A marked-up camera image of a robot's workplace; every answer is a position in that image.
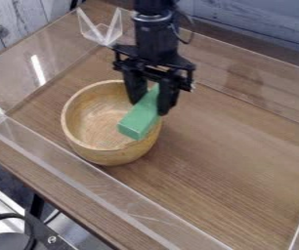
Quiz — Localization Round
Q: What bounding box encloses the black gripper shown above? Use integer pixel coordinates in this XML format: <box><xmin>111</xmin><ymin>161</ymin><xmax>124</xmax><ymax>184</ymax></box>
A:
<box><xmin>112</xmin><ymin>13</ymin><xmax>196</xmax><ymax>116</ymax></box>

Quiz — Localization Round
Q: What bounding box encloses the green rectangular block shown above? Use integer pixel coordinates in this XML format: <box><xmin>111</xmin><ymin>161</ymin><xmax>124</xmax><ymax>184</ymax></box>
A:
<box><xmin>118</xmin><ymin>84</ymin><xmax>159</xmax><ymax>141</ymax></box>

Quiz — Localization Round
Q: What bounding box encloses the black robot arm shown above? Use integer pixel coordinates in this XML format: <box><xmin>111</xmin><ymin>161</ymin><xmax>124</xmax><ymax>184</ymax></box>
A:
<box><xmin>112</xmin><ymin>0</ymin><xmax>196</xmax><ymax>116</ymax></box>

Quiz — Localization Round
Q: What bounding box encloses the brown wooden bowl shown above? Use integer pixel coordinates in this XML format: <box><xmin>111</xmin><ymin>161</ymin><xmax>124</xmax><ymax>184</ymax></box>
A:
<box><xmin>62</xmin><ymin>79</ymin><xmax>163</xmax><ymax>166</ymax></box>

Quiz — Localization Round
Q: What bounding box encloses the black table leg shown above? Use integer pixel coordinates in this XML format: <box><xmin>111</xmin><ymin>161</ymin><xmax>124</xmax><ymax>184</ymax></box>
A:
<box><xmin>30</xmin><ymin>194</ymin><xmax>46</xmax><ymax>219</ymax></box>

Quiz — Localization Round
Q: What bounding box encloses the clear acrylic corner bracket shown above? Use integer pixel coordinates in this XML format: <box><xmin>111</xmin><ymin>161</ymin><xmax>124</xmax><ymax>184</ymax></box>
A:
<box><xmin>78</xmin><ymin>8</ymin><xmax>123</xmax><ymax>47</ymax></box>

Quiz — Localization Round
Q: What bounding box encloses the clear acrylic tray wall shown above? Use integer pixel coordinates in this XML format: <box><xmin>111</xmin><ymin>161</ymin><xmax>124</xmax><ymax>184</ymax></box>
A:
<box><xmin>0</xmin><ymin>13</ymin><xmax>299</xmax><ymax>250</ymax></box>

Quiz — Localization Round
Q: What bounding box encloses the black cable loop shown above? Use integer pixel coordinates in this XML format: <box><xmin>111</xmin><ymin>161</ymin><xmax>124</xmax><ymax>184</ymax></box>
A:
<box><xmin>0</xmin><ymin>213</ymin><xmax>38</xmax><ymax>250</ymax></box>

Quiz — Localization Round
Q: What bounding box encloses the black metal bracket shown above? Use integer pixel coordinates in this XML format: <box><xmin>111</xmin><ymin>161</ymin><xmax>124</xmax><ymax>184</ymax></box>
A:
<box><xmin>26</xmin><ymin>214</ymin><xmax>79</xmax><ymax>250</ymax></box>

